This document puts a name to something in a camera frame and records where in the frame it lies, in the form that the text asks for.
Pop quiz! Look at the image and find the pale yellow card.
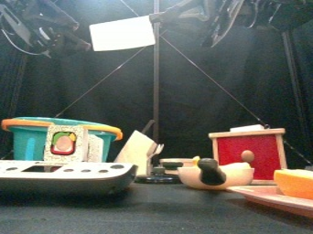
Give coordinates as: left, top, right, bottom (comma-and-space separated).
88, 6, 180, 52

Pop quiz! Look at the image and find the white sushi print box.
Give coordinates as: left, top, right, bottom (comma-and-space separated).
43, 124, 91, 163

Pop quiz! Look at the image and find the teal basket with orange rim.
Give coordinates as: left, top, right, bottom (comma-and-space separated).
0, 116, 123, 163

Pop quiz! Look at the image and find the white block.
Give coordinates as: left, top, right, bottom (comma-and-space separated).
229, 123, 266, 133

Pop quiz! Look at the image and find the pale wooden knife block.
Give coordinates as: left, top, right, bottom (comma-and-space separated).
112, 130, 159, 177

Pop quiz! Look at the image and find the white toy fork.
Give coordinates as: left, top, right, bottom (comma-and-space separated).
150, 143, 164, 160

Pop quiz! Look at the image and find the red wooden box with knob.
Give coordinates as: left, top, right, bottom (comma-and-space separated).
207, 127, 289, 186

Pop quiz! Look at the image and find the grey flat electronic device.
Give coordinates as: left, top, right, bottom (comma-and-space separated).
0, 159, 139, 197

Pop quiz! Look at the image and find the black toy knob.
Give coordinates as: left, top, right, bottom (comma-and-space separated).
162, 161, 184, 171

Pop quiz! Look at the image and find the cream toy food piece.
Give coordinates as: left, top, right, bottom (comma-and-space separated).
221, 161, 251, 171

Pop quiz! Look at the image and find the black round base disc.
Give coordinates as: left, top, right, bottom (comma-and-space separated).
134, 174, 183, 185

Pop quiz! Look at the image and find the black toy bottle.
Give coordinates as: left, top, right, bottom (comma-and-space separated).
196, 157, 227, 186

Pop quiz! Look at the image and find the white bowl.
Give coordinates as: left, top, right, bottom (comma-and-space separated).
176, 165, 255, 192

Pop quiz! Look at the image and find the orange toy cheese wedge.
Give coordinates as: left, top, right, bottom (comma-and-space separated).
273, 168, 313, 201

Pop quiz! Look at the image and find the thin diagonal brace wire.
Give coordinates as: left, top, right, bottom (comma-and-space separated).
118, 0, 313, 166
51, 28, 168, 119

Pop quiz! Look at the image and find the vertical metal frame pole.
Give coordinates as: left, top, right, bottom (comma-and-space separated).
151, 0, 162, 144

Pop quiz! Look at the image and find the black side frame post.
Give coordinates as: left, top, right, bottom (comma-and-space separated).
279, 28, 307, 154

